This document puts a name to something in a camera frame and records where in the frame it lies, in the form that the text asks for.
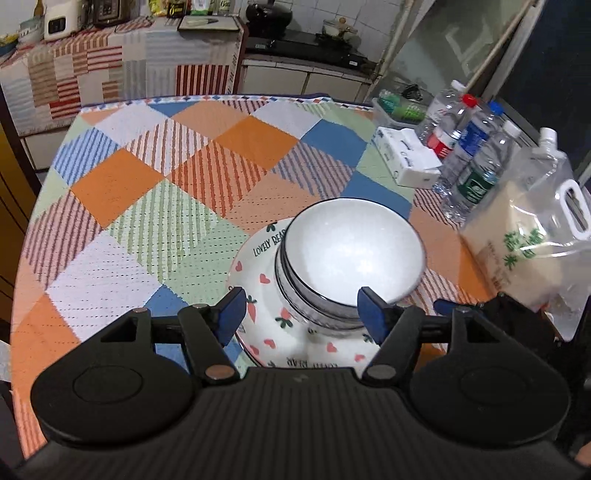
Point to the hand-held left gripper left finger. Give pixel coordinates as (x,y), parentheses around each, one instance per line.
(233,314)

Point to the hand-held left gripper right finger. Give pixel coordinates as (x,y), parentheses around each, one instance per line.
(371,314)

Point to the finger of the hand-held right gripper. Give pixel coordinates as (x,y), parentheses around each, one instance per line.
(445,307)

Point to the white plate with pink print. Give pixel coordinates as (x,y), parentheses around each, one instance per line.
(258,272)

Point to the white ribbed bowl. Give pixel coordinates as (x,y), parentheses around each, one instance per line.
(351,249)
(300,310)

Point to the stacked bowls on counter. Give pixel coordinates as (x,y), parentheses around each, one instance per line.
(21,32)

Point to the clear bag of rice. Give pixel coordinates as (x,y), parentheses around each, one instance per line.
(521,240)

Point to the green label water bottle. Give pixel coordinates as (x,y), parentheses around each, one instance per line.
(480,180)

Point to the checked colourful tablecloth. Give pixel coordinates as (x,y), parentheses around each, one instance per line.
(138,194)

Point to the white tissue box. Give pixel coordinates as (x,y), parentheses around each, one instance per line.
(406,157)

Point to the red label water bottle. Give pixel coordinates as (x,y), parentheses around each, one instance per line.
(450,134)

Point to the blue label water bottle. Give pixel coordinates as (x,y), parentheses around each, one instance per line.
(475,134)

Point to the clear water bottle white cap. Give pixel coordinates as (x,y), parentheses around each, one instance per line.
(441,108)

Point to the plastic tray with green packets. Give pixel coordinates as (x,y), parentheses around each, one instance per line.
(401,108)

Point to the white kitchen cabinet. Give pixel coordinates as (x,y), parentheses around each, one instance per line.
(295,78)

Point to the wooden stick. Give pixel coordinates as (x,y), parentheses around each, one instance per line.
(501,44)

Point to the black gas stove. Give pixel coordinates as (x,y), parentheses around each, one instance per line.
(304,48)

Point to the small pot with lid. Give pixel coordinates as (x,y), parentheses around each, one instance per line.
(340,28)

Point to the black wok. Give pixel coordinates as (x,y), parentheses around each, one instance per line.
(268,16)

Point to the dark kitchen appliance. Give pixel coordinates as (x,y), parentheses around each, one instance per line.
(111,11)

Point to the white kitchen appliance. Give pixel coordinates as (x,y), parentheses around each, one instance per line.
(62,21)

